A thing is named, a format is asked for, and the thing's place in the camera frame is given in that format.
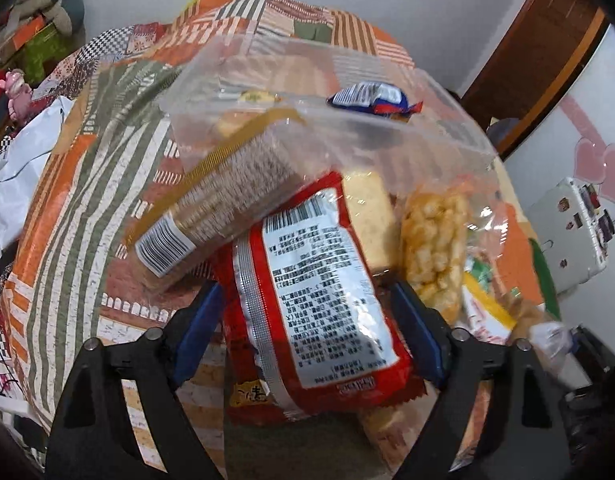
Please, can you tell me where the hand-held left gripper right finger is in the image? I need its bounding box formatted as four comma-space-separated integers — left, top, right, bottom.
390, 280, 573, 480

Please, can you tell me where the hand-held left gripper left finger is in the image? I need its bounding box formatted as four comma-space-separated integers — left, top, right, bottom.
46, 280, 226, 480

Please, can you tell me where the yellow snack packet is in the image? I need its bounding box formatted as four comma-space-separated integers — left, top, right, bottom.
460, 255, 518, 346

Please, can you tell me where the red snack packet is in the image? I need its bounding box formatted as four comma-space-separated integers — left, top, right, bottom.
212, 171, 425, 423

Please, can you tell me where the large clear plastic bag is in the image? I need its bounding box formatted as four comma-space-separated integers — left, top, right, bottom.
158, 35, 503, 326

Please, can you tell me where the clear bag of orange snacks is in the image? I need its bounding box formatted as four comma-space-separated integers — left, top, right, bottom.
507, 305, 575, 391

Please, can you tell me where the puffed corn snack packet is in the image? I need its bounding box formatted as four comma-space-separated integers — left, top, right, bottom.
400, 185, 471, 326

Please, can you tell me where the yellow sponge cake packet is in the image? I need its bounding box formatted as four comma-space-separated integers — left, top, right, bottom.
345, 170, 401, 273

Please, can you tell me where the brown cracker packet gold trim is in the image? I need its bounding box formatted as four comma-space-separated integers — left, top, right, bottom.
125, 107, 308, 281

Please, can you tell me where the striped patchwork blanket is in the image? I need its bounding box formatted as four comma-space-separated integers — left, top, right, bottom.
0, 0, 548, 480

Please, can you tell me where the blue snack packet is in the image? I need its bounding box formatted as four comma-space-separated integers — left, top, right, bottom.
326, 82, 424, 120

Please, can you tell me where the white plastic bag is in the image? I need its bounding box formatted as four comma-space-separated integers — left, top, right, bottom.
0, 95, 76, 253

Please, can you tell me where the pink toy figure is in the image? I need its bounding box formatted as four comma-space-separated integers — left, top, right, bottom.
5, 70, 36, 123

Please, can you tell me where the checkered cloth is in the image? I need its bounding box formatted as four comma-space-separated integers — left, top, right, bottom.
62, 24, 163, 68

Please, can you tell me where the wooden door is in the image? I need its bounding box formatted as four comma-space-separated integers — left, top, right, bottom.
460, 0, 611, 158

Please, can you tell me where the green box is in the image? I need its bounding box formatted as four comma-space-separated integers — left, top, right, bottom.
20, 22, 81, 86

